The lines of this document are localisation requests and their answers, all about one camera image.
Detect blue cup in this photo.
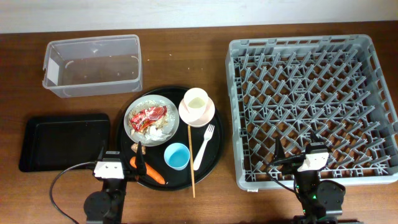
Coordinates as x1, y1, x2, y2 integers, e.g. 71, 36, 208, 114
164, 142, 190, 170

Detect white tissue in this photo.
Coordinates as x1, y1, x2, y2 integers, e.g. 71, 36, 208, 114
145, 126, 170, 141

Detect red snack wrapper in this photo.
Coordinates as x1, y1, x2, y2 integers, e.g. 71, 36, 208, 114
128, 106, 167, 132

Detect grey plate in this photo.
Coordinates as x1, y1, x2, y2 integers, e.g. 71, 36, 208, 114
122, 95, 179, 146

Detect rice and peanut scraps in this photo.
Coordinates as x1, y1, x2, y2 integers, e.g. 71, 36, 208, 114
127, 100, 168, 136

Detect wooden chopstick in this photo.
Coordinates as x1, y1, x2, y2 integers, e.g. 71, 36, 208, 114
187, 125, 196, 198

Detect white plastic fork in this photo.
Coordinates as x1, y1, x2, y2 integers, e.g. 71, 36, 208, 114
193, 124, 215, 170

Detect pink bowl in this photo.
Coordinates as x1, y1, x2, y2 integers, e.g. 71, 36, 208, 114
178, 98, 215, 128

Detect cream cup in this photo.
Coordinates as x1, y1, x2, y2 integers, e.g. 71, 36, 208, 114
183, 88, 208, 116

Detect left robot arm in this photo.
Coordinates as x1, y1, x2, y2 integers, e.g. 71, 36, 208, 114
83, 143, 147, 223

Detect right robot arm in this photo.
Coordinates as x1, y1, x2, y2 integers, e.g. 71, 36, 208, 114
271, 133, 346, 223

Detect grey dishwasher rack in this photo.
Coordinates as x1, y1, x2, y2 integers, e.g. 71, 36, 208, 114
226, 34, 397, 192

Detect orange carrot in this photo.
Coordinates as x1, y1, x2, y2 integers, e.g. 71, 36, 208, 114
130, 157, 165, 185

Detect brown ginger piece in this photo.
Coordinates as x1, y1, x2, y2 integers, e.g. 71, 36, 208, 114
131, 143, 146, 155

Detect black rectangular tray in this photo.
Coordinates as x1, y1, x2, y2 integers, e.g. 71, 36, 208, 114
19, 113, 110, 172

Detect round black tray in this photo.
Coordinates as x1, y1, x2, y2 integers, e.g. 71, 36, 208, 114
116, 86, 225, 191

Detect clear plastic bin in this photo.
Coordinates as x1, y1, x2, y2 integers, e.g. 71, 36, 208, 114
42, 34, 143, 98

